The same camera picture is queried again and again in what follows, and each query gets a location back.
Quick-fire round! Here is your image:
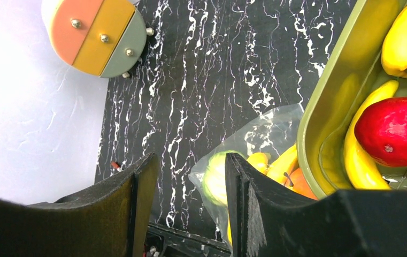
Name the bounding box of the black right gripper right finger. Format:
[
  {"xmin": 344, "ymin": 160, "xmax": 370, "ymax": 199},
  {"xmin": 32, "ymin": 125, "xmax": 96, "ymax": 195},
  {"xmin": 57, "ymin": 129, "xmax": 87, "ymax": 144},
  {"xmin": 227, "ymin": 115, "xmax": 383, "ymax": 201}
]
[{"xmin": 225, "ymin": 153, "xmax": 407, "ymax": 256}]

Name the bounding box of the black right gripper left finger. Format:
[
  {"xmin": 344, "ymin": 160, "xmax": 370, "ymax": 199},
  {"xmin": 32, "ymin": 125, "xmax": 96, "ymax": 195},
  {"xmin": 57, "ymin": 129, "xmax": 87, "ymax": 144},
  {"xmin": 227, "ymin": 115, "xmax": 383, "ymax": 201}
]
[{"xmin": 0, "ymin": 153, "xmax": 159, "ymax": 256}]

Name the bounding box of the yellow toy banana bunch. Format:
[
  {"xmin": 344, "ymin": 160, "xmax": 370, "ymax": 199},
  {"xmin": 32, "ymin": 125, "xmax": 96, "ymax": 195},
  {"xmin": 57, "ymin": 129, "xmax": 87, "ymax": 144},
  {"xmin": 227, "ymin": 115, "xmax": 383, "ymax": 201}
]
[{"xmin": 247, "ymin": 144, "xmax": 298, "ymax": 186}]

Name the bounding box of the green toy cabbage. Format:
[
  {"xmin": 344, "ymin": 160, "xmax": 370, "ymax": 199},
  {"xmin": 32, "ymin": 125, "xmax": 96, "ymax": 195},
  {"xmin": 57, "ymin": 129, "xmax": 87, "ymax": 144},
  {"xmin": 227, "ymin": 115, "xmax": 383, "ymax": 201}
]
[{"xmin": 202, "ymin": 150, "xmax": 246, "ymax": 206}]

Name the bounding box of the clear zip bag orange zipper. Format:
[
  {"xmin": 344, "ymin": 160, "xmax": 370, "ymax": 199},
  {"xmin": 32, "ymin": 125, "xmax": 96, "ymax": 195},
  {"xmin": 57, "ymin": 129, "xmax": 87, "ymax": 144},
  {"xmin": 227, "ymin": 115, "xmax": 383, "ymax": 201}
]
[{"xmin": 188, "ymin": 104, "xmax": 303, "ymax": 248}]

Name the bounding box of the small yellow toy banana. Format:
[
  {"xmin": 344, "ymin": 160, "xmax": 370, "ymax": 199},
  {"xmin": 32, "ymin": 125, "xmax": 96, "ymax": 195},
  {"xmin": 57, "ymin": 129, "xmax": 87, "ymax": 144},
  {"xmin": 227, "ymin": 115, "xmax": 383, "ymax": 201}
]
[{"xmin": 343, "ymin": 80, "xmax": 399, "ymax": 190}]

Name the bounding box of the red white marker pen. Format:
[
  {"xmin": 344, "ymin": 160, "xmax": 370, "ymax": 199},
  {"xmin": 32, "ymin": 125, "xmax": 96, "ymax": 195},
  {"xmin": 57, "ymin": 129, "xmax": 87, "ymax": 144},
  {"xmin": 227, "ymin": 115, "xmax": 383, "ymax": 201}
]
[{"xmin": 111, "ymin": 162, "xmax": 122, "ymax": 172}]

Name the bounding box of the red toy apple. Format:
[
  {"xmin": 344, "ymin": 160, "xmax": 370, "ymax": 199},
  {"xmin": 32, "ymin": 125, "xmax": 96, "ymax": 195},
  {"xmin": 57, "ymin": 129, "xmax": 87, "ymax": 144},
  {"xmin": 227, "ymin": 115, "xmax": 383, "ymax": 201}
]
[{"xmin": 354, "ymin": 97, "xmax": 407, "ymax": 167}]

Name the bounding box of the olive green plastic bin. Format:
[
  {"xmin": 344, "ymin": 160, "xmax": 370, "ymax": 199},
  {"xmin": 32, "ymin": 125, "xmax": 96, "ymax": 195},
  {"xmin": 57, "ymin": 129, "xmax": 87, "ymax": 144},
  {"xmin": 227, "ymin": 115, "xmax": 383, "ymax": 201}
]
[{"xmin": 297, "ymin": 1, "xmax": 407, "ymax": 199}]

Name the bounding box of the round white mini drawer cabinet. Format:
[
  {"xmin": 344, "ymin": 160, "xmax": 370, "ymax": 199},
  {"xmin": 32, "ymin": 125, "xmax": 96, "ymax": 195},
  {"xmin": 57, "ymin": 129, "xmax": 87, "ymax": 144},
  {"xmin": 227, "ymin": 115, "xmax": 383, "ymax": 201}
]
[{"xmin": 41, "ymin": 0, "xmax": 155, "ymax": 78}]

